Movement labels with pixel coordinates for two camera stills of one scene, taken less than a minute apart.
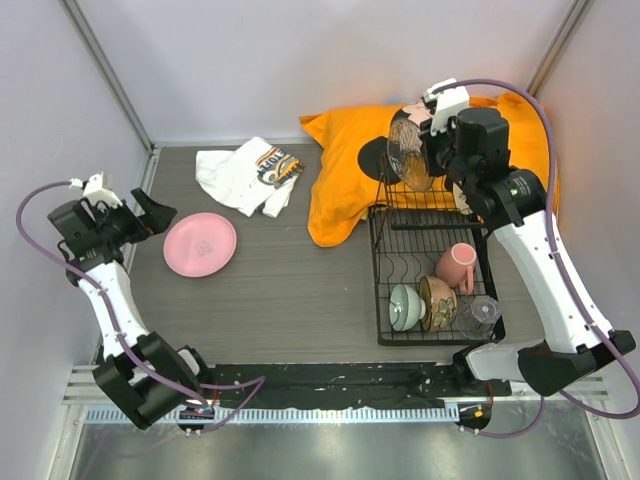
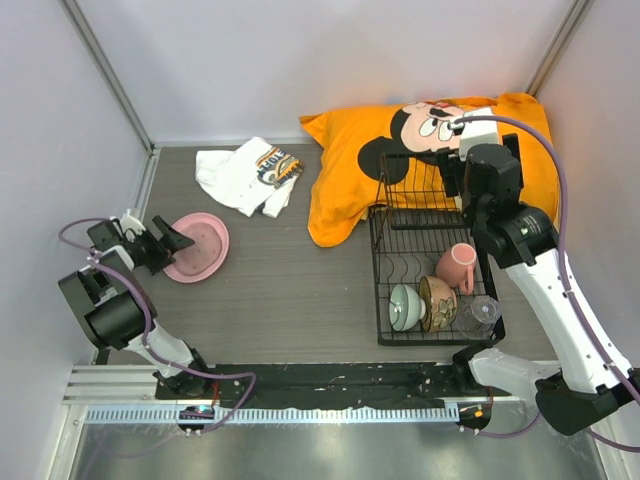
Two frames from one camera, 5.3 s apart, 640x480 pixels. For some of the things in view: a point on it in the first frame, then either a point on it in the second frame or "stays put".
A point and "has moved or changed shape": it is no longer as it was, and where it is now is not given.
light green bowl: (406, 308) stays put
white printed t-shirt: (254, 177) stays put
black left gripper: (155, 219) -> (168, 244)
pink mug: (455, 267) stays put
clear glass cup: (476, 317) stays put
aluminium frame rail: (117, 88) stays put
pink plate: (199, 245) has moved or changed shape
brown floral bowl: (441, 303) stays put
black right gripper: (430, 142) -> (452, 168)
